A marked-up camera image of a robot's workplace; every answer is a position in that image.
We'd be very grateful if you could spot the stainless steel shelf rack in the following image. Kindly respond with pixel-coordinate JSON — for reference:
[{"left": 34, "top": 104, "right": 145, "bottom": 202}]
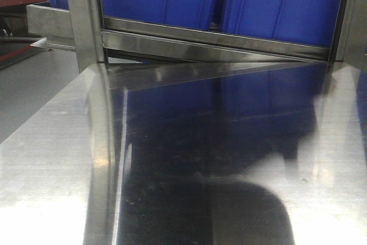
[{"left": 1, "top": 0, "right": 366, "bottom": 244}]

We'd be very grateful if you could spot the red frame conveyor table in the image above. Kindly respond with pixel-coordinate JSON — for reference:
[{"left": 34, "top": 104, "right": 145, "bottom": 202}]
[{"left": 1, "top": 0, "right": 48, "bottom": 69}]

